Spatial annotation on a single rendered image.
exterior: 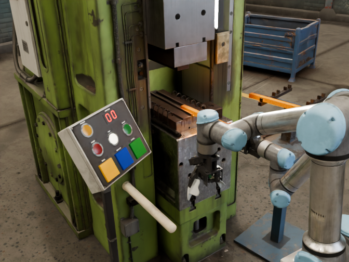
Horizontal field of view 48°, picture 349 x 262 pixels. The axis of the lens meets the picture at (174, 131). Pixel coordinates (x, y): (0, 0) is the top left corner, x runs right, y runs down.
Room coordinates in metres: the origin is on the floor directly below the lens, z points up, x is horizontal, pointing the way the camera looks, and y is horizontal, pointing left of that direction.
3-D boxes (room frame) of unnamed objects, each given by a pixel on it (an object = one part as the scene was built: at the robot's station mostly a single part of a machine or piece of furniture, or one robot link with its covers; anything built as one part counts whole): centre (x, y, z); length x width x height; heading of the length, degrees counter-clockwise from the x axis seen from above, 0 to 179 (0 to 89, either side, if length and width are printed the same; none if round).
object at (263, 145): (1.48, -0.39, 1.00); 0.08 x 0.05 x 0.08; 124
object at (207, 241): (2.09, -0.01, 0.23); 0.55 x 0.37 x 0.47; 34
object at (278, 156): (1.42, -0.44, 1.00); 0.11 x 0.08 x 0.09; 34
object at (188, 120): (2.05, 0.03, 0.96); 0.42 x 0.20 x 0.09; 34
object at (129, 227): (1.77, 0.27, 0.36); 0.09 x 0.07 x 0.12; 124
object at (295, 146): (2.01, -0.65, 0.75); 0.40 x 0.30 x 0.02; 134
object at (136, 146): (1.51, 0.16, 1.01); 0.07 x 0.05 x 0.07; 149
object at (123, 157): (1.43, 0.22, 1.01); 0.07 x 0.05 x 0.07; 149
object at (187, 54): (2.05, 0.03, 1.32); 0.42 x 0.20 x 0.10; 34
